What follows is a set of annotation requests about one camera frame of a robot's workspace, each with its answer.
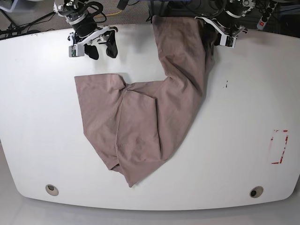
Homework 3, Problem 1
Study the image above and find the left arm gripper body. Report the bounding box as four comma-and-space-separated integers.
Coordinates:
195, 16, 248, 46

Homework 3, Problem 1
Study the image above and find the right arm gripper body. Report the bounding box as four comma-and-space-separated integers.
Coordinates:
67, 22, 117, 45

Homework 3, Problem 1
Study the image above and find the mauve T-shirt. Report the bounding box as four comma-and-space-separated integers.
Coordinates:
75, 16, 216, 187

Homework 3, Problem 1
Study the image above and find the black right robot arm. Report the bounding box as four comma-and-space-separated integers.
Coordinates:
53, 0, 118, 60

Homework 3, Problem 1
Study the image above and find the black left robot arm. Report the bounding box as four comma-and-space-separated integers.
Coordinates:
62, 0, 255, 63

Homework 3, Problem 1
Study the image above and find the red tape rectangle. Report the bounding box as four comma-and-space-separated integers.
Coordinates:
268, 130, 289, 165

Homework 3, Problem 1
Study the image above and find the left table grommet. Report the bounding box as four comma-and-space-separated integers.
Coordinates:
45, 184, 59, 196

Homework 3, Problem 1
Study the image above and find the table grommet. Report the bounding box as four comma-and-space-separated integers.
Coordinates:
45, 184, 59, 196
249, 186, 264, 198

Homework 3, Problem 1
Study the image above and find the right table grommet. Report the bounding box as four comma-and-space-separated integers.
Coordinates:
249, 186, 264, 198

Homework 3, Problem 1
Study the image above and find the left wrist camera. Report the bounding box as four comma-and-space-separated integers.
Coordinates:
225, 36, 236, 48

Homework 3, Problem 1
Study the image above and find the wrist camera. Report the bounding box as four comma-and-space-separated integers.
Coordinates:
225, 36, 236, 48
68, 44, 85, 58

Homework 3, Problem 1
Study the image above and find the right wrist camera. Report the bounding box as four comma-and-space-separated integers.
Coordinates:
68, 44, 85, 58

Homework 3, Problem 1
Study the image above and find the power strip red switch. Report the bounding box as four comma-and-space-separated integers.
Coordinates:
256, 0, 278, 30

